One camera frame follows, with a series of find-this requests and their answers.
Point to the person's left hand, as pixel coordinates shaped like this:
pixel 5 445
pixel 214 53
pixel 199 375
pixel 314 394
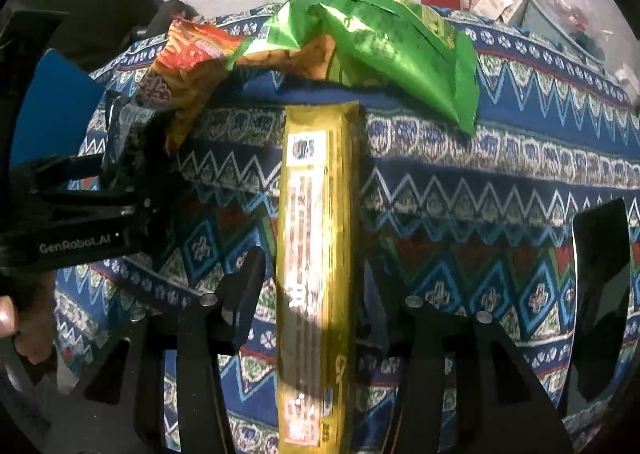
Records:
pixel 35 329

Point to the white electric kettle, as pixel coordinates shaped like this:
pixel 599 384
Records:
pixel 627 74

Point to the red-orange snack bag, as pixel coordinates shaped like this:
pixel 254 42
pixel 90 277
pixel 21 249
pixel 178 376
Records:
pixel 190 63

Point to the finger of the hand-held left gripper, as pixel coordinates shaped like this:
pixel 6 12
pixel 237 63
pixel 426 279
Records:
pixel 75 164
pixel 110 204

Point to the light blue trash bin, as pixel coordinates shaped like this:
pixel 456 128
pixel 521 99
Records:
pixel 560 18

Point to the blue cardboard box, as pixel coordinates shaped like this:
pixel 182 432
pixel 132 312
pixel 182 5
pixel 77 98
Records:
pixel 55 103

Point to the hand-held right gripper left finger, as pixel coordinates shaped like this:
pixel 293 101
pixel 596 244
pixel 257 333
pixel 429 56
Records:
pixel 240 294

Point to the long yellow biscuit packet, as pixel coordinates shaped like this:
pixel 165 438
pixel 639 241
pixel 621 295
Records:
pixel 315 259

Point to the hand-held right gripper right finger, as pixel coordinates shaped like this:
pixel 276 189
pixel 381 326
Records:
pixel 425 344

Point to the black security camera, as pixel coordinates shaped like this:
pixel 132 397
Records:
pixel 167 16

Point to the black glossy sheet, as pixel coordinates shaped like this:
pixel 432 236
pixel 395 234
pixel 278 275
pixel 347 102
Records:
pixel 600 284

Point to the green snack bag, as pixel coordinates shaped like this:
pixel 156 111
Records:
pixel 390 43

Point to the patterned blue blanket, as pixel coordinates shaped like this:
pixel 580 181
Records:
pixel 450 173

